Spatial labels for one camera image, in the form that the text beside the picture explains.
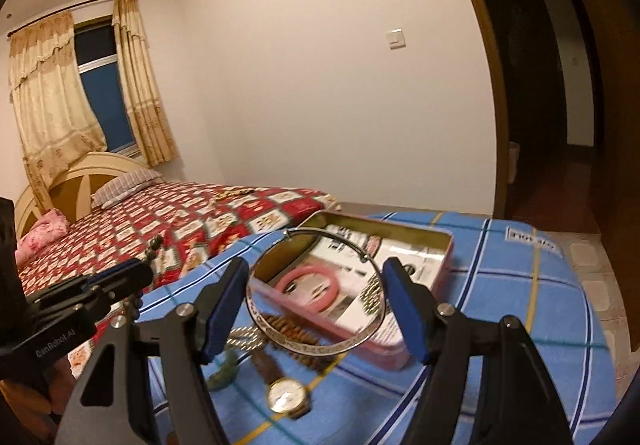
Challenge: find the brown wooden bead bracelet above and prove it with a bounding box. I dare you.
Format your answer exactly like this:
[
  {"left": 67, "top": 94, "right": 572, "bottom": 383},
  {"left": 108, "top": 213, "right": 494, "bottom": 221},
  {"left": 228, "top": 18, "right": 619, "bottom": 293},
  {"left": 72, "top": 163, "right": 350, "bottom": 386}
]
[{"left": 247, "top": 295, "right": 351, "bottom": 371}]

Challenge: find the small golden object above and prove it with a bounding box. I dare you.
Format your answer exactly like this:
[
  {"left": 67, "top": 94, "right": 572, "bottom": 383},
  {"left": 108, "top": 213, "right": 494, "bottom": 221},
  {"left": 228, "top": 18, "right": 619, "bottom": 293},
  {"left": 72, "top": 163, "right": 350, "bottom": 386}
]
[{"left": 210, "top": 190, "right": 257, "bottom": 204}]

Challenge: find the cream wooden headboard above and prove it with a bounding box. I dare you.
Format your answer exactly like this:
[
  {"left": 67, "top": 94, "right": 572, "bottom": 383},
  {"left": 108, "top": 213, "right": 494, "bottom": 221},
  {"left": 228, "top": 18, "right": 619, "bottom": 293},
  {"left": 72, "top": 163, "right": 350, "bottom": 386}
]
[{"left": 14, "top": 151, "right": 151, "bottom": 238}]

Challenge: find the silver bangle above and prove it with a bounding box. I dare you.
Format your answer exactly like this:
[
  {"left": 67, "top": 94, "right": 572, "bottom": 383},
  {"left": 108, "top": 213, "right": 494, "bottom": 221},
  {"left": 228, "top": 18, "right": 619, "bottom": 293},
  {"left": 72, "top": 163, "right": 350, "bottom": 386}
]
[{"left": 245, "top": 227, "right": 389, "bottom": 355}]

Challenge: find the brown wooden door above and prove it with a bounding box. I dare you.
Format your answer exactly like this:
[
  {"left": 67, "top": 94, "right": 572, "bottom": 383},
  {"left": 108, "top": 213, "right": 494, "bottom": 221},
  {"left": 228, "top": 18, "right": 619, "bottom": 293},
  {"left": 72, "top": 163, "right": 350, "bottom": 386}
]
[{"left": 545, "top": 0, "right": 640, "bottom": 366}]

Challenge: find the dark curtain rod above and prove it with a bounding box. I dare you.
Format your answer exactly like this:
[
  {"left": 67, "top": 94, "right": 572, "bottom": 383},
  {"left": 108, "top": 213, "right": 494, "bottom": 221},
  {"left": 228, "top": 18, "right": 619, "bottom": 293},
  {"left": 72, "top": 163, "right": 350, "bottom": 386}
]
[{"left": 7, "top": 0, "right": 144, "bottom": 39}]

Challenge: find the narrow beige curtain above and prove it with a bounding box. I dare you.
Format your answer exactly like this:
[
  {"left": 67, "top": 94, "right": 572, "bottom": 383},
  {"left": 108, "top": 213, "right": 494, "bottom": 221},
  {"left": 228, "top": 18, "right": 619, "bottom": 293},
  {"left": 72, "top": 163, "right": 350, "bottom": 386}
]
[{"left": 111, "top": 0, "right": 180, "bottom": 167}]

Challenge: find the window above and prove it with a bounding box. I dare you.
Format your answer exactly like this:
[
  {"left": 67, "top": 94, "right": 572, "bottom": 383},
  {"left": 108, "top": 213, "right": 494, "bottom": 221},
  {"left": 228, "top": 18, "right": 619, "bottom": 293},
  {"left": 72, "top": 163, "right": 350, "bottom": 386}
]
[{"left": 73, "top": 15, "right": 137, "bottom": 154}]

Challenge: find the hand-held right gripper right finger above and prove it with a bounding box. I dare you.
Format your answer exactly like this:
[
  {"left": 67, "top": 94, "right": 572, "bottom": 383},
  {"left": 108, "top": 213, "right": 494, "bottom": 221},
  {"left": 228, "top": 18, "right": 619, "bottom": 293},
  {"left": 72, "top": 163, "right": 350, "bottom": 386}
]
[{"left": 381, "top": 256, "right": 576, "bottom": 445}]

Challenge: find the blue plaid cloth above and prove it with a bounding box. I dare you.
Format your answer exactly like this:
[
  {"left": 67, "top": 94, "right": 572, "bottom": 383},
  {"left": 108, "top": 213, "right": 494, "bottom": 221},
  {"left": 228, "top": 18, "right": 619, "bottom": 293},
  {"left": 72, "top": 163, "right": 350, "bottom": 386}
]
[{"left": 65, "top": 211, "right": 609, "bottom": 445}]

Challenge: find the pink pillow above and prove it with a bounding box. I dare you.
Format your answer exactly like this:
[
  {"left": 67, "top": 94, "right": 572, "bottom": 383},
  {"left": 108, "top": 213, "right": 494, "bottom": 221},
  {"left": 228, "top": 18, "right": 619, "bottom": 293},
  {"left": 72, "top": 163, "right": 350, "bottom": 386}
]
[{"left": 15, "top": 208, "right": 71, "bottom": 267}]

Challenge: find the gold wristwatch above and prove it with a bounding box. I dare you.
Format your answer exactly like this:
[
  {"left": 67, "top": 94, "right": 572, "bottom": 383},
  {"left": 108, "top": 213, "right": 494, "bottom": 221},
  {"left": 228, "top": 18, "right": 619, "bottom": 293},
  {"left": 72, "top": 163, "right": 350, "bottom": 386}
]
[{"left": 250, "top": 350, "right": 314, "bottom": 421}]

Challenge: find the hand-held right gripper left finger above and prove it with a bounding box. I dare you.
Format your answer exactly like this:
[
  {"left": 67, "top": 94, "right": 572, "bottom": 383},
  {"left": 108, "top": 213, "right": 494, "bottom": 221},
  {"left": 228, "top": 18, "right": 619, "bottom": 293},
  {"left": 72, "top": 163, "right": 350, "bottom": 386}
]
[{"left": 64, "top": 256, "right": 251, "bottom": 445}]

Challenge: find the pink tin box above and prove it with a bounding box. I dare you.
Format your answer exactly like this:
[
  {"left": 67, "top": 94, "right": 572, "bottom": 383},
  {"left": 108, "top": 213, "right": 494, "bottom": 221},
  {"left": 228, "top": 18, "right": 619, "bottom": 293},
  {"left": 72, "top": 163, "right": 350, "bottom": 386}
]
[{"left": 260, "top": 211, "right": 456, "bottom": 371}]

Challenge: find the gold bead chain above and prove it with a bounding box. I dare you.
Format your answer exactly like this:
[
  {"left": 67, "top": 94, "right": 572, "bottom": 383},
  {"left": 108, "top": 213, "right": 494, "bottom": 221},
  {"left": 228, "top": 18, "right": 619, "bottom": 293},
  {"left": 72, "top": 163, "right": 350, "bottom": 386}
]
[{"left": 226, "top": 325, "right": 271, "bottom": 352}]

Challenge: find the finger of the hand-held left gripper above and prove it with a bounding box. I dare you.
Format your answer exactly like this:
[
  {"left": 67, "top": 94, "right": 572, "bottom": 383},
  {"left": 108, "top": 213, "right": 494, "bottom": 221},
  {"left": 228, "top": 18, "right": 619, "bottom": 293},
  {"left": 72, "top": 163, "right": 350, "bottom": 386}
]
[
  {"left": 75, "top": 291, "right": 145, "bottom": 322},
  {"left": 29, "top": 260, "right": 154, "bottom": 312}
]

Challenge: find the white cloth label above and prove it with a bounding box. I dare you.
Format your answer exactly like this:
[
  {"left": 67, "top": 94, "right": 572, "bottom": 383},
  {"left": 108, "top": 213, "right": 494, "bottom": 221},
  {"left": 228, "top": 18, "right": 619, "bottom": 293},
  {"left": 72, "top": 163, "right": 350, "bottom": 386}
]
[{"left": 505, "top": 224, "right": 562, "bottom": 254}]

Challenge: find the pink bangle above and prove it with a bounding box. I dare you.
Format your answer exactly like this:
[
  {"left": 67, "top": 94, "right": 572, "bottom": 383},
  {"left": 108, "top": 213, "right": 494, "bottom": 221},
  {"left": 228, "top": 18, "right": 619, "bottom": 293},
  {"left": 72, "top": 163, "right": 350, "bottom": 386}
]
[{"left": 274, "top": 267, "right": 344, "bottom": 318}]

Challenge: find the plaid pillow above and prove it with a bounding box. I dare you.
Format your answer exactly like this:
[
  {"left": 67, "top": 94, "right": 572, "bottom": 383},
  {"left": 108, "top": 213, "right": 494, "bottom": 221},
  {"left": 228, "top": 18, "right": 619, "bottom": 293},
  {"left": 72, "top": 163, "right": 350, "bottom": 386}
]
[{"left": 91, "top": 168, "right": 166, "bottom": 210}]

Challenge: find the wooden door frame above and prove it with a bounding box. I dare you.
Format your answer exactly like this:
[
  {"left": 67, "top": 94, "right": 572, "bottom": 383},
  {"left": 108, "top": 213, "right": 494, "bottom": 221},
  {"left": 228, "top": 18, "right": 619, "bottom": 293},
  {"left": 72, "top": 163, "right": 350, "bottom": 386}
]
[{"left": 434, "top": 0, "right": 522, "bottom": 221}]

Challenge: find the wide beige curtain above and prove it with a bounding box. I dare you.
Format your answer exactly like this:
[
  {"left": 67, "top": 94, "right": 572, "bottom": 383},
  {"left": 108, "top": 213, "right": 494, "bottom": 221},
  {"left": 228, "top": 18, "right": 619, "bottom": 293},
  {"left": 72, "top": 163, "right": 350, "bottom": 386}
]
[{"left": 7, "top": 10, "right": 109, "bottom": 192}]

